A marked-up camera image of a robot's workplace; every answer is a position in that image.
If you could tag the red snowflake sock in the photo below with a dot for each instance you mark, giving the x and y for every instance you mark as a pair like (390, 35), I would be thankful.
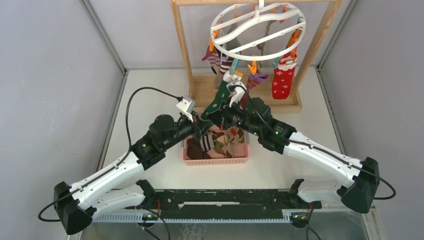
(284, 71)

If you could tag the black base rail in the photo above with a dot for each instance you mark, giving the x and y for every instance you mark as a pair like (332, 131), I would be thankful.
(269, 205)

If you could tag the beige orange green argyle sock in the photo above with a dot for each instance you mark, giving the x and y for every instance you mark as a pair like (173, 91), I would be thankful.
(226, 141)

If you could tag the wooden hanger rack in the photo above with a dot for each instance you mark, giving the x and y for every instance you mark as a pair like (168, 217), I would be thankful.
(200, 85)

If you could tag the white round clip hanger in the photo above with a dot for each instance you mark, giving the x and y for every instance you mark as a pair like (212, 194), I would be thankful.
(257, 32)

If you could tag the pink perforated plastic basket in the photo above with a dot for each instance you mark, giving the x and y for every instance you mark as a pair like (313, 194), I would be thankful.
(240, 154)

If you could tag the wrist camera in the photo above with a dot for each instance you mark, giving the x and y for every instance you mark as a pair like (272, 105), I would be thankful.
(237, 89)
(186, 106)

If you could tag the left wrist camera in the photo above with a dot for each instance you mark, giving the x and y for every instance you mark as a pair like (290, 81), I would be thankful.
(186, 106)

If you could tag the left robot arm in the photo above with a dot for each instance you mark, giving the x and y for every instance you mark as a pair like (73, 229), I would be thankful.
(79, 203)

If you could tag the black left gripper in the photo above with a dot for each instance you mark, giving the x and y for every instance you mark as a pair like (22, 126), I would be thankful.
(198, 123)

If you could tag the purple orange sock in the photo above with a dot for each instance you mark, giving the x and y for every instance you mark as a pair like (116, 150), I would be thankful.
(253, 81)

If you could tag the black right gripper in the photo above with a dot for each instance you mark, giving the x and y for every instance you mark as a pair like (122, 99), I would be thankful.
(220, 118)

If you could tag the green yellow dotted sock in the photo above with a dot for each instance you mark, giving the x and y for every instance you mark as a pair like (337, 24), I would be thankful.
(221, 95)

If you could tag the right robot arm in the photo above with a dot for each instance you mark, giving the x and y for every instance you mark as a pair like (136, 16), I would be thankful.
(357, 180)

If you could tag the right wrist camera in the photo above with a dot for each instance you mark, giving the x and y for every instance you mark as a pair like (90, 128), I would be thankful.
(237, 89)

